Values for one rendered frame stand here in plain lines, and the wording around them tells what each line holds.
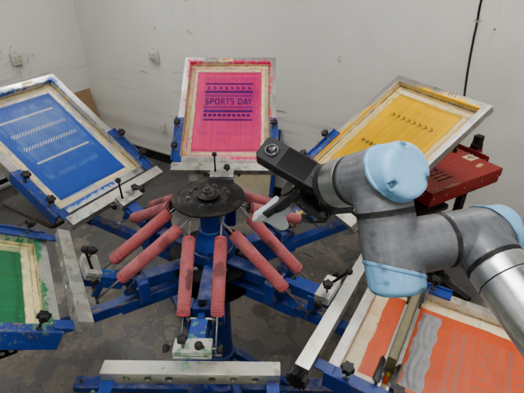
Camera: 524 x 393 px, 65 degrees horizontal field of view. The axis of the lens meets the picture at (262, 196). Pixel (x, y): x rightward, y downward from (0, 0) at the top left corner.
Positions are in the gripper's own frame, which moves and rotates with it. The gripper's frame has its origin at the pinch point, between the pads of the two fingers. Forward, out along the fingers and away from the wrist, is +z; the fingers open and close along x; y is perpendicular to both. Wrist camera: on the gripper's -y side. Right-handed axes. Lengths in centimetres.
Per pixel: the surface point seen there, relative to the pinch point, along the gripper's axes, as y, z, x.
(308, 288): 57, 69, 5
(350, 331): 72, 54, -1
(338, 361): 69, 48, -13
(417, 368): 90, 38, 0
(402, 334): 80, 39, 6
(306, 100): 47, 223, 167
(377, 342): 82, 51, 2
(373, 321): 81, 58, 9
